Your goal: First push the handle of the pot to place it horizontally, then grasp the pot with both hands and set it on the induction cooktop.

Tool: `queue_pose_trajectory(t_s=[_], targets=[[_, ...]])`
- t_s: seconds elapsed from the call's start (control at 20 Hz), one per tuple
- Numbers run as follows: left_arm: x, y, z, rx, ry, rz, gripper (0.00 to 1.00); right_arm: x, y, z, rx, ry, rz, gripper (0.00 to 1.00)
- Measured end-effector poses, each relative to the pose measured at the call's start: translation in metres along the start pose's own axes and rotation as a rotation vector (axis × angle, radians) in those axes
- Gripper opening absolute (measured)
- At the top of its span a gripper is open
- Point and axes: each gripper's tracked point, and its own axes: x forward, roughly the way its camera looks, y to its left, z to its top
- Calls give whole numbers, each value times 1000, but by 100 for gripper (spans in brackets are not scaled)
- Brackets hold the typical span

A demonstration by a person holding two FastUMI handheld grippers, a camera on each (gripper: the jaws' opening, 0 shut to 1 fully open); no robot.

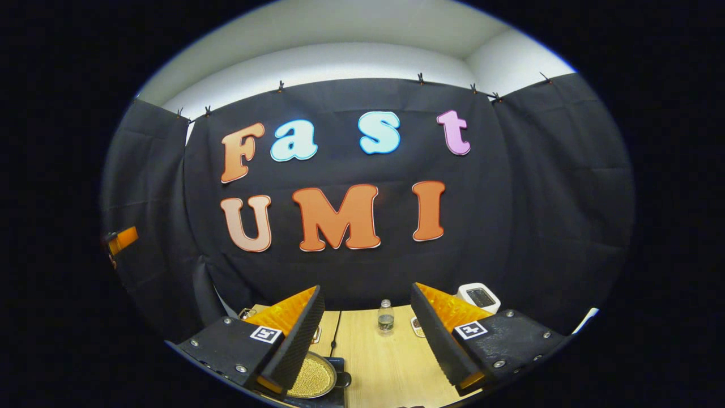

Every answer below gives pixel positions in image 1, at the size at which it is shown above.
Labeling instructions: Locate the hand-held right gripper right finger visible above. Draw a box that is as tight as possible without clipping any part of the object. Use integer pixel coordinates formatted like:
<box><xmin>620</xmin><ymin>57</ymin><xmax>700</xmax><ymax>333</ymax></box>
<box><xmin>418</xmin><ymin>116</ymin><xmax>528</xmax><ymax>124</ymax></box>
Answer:
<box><xmin>410</xmin><ymin>282</ymin><xmax>570</xmax><ymax>392</ymax></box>

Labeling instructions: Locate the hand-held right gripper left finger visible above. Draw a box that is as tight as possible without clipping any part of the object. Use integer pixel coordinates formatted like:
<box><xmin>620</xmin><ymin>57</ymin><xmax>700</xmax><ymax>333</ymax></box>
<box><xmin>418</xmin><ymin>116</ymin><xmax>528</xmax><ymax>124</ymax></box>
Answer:
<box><xmin>165</xmin><ymin>284</ymin><xmax>326</xmax><ymax>397</ymax></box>

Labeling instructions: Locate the steel pot with black handles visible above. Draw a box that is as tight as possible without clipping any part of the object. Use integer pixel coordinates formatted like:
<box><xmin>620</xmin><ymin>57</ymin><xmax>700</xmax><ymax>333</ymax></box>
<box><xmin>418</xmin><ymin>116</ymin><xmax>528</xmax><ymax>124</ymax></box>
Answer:
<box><xmin>286</xmin><ymin>351</ymin><xmax>352</xmax><ymax>399</ymax></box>

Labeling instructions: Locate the black induction cooktop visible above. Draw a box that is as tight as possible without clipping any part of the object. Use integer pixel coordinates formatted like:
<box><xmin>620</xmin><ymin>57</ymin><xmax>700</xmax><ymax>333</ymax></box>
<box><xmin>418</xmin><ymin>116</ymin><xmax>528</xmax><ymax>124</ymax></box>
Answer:
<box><xmin>278</xmin><ymin>356</ymin><xmax>347</xmax><ymax>408</ymax></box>

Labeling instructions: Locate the pile of yellow soybeans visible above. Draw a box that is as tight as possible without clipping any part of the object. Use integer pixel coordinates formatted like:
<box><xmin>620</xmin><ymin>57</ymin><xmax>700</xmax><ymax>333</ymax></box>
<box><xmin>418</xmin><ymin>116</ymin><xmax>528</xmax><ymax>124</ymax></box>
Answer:
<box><xmin>288</xmin><ymin>354</ymin><xmax>332</xmax><ymax>397</ymax></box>

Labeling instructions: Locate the clear plastic water bottle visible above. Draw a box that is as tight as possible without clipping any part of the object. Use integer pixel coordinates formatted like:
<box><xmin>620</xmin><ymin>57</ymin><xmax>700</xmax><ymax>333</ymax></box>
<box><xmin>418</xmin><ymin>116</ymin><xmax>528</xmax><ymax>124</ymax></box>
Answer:
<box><xmin>377</xmin><ymin>299</ymin><xmax>395</xmax><ymax>335</ymax></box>

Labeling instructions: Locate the white toaster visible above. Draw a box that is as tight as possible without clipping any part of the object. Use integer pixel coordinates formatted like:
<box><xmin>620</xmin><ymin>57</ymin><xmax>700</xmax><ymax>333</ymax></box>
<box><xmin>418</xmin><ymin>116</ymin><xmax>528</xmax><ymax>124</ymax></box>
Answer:
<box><xmin>456</xmin><ymin>282</ymin><xmax>502</xmax><ymax>314</ymax></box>

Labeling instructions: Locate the black backdrop cloth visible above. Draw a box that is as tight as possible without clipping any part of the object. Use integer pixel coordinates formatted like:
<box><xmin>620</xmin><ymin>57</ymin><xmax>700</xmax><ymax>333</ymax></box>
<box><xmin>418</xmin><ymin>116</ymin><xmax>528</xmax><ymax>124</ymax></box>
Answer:
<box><xmin>101</xmin><ymin>73</ymin><xmax>635</xmax><ymax>341</ymax></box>

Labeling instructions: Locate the row of black cloth clips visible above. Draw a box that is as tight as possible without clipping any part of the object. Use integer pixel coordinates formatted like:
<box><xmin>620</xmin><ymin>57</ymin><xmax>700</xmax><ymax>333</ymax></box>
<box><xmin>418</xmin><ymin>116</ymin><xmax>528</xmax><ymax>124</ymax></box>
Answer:
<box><xmin>176</xmin><ymin>73</ymin><xmax>553</xmax><ymax>120</ymax></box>

